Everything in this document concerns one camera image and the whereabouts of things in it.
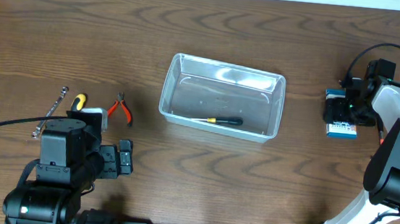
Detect blue white screw box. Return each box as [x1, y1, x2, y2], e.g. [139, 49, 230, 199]
[325, 88, 357, 139]

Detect clear plastic container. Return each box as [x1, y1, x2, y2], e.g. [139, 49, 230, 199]
[158, 53, 286, 144]

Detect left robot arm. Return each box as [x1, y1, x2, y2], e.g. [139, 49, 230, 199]
[3, 108, 133, 224]

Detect stubby yellow black screwdriver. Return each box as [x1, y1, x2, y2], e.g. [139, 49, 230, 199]
[70, 93, 88, 111]

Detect silver ratchet wrench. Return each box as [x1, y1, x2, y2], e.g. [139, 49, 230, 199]
[32, 86, 69, 139]

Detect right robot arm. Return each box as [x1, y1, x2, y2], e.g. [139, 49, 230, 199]
[322, 59, 400, 224]

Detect red handled pliers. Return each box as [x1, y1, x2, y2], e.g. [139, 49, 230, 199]
[107, 92, 134, 127]

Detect small black yellow screwdriver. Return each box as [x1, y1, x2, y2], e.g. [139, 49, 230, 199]
[192, 116, 243, 126]

